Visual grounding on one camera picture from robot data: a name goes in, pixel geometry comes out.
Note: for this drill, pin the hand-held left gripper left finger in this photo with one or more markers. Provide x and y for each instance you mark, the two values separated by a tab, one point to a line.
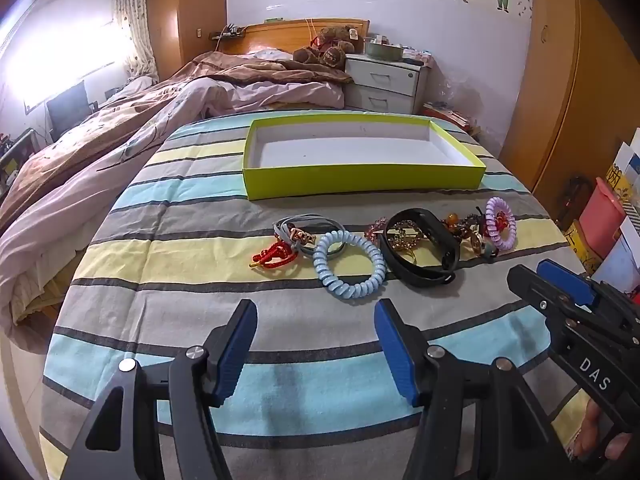
235	355

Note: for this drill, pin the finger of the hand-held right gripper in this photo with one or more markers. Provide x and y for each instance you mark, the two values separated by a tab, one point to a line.
565	280
530	287

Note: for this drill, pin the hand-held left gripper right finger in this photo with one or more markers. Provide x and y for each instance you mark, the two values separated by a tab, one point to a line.
395	355

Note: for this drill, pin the black wristband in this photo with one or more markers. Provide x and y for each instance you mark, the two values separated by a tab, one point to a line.
425	275

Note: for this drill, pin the lime green shallow box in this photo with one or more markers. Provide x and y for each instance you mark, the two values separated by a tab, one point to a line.
350	180

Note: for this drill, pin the person's right hand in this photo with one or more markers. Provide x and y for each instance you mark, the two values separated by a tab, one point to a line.
595	427

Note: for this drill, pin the yellow cardboard box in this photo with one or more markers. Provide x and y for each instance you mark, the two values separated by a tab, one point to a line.
582	247

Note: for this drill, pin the pink plastic bin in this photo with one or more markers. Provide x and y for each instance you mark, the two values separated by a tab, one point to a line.
602	220

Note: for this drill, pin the striped bedsheet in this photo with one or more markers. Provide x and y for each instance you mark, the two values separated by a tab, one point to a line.
200	285

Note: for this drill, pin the stack of books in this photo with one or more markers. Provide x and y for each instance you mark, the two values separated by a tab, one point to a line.
447	115

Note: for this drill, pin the wooden closet door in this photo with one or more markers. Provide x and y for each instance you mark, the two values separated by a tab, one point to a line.
560	85

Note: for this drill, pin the white nightstand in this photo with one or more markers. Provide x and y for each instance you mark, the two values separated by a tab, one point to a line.
385	80

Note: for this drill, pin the pink duvet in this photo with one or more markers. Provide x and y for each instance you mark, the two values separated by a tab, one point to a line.
300	95

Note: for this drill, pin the green round tin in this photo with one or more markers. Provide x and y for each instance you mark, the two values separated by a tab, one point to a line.
382	50

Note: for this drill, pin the black office chair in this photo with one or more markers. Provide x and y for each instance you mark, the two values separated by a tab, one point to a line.
67	107

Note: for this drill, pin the cluttered desk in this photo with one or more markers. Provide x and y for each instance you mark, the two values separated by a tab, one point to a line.
15	152

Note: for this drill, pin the brown teddy bear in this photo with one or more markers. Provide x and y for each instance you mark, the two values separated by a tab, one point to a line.
325	47

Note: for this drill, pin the power strip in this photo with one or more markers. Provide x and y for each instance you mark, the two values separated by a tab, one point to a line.
227	34

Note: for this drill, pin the wooden headboard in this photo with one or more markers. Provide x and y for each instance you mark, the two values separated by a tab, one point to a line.
280	35

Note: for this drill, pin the window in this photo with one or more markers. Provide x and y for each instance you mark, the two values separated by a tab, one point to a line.
65	60

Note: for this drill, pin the patterned curtain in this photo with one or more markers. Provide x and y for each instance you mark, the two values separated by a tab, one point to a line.
137	25

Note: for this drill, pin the tall wooden wardrobe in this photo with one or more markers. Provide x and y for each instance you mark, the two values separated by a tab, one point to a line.
190	10

